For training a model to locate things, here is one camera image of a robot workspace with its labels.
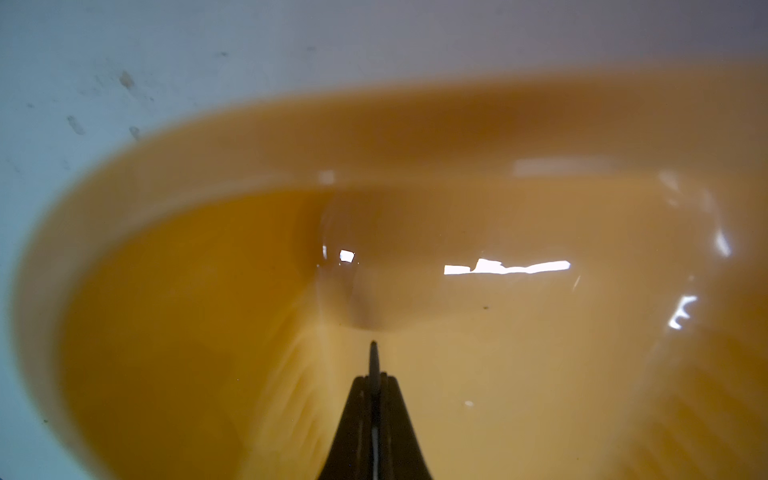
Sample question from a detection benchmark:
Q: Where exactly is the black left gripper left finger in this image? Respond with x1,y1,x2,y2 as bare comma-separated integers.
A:
318,376,373,480

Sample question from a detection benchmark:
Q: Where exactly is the yellow plastic storage tray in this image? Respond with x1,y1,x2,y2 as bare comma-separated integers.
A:
10,65,767,479

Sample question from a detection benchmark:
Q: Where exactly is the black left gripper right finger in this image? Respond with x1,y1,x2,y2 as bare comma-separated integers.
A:
376,373,432,480

